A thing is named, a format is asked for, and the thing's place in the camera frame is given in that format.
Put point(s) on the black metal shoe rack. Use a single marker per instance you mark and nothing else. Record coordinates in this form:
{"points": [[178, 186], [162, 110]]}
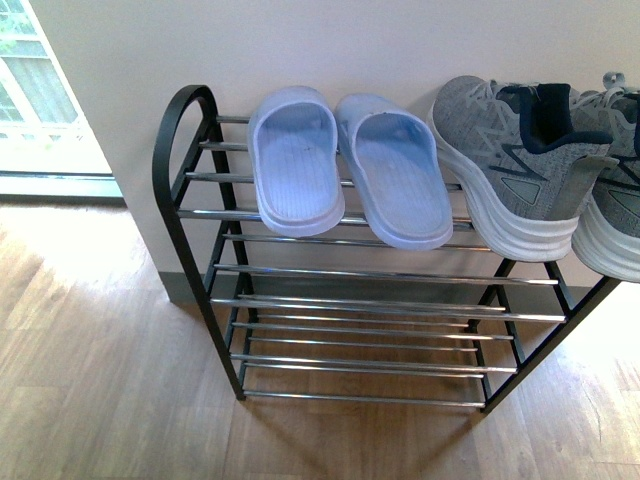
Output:
{"points": [[427, 339]]}

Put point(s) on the grey knit sneaker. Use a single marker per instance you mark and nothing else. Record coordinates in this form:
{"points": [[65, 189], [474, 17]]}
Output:
{"points": [[607, 237], [526, 172]]}

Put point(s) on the light blue slipper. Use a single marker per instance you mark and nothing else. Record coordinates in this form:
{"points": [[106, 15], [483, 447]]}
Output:
{"points": [[292, 141], [391, 156]]}

